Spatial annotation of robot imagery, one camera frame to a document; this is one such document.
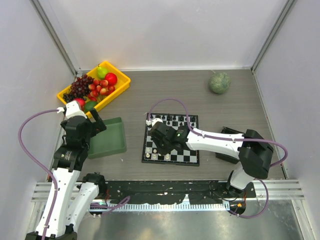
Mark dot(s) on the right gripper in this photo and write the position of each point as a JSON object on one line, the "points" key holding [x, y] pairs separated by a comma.
{"points": [[162, 151]]}

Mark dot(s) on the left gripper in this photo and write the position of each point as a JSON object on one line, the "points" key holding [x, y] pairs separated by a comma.
{"points": [[97, 125]]}

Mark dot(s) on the black white chessboard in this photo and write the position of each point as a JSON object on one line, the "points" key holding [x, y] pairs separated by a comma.
{"points": [[183, 157]]}

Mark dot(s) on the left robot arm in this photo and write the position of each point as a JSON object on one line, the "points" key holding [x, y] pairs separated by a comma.
{"points": [[62, 216]]}

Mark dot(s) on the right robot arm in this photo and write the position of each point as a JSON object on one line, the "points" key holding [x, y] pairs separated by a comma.
{"points": [[249, 148]]}

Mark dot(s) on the white chess piece cluster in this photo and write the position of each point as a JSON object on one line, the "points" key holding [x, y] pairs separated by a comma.
{"points": [[151, 154]]}

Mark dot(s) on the green plastic tray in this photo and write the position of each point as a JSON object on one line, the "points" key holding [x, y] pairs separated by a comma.
{"points": [[111, 141]]}

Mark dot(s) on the green lime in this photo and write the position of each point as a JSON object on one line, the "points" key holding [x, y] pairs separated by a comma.
{"points": [[89, 105]]}

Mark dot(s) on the red mango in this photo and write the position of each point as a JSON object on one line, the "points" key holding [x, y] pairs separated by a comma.
{"points": [[81, 103]]}

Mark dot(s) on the purple grape bunch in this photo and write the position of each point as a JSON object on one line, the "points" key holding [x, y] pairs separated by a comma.
{"points": [[80, 87]]}

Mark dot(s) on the black grape bunch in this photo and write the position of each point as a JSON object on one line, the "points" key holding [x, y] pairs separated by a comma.
{"points": [[68, 97]]}

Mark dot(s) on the red apple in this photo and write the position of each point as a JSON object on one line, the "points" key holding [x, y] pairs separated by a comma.
{"points": [[111, 78]]}

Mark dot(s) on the yellow plastic tray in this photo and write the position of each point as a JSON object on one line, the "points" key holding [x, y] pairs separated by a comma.
{"points": [[122, 85]]}

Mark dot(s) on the green pear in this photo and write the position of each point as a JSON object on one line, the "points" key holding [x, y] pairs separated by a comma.
{"points": [[102, 72]]}

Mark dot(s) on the black plastic box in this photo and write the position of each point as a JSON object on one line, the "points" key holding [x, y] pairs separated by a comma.
{"points": [[224, 157]]}

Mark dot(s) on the green melon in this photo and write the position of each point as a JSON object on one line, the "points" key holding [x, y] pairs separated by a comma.
{"points": [[219, 82]]}

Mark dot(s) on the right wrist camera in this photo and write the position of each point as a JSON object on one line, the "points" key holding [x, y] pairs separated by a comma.
{"points": [[152, 122]]}

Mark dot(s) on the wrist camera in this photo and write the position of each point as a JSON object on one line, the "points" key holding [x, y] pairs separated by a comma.
{"points": [[73, 109], [152, 122]]}

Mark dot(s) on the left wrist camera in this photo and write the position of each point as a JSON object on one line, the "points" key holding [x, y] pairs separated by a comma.
{"points": [[73, 109]]}

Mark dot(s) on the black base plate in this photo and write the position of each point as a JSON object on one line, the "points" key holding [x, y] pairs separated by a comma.
{"points": [[173, 192]]}

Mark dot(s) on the white cable duct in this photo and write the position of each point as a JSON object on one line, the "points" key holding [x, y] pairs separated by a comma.
{"points": [[182, 207]]}

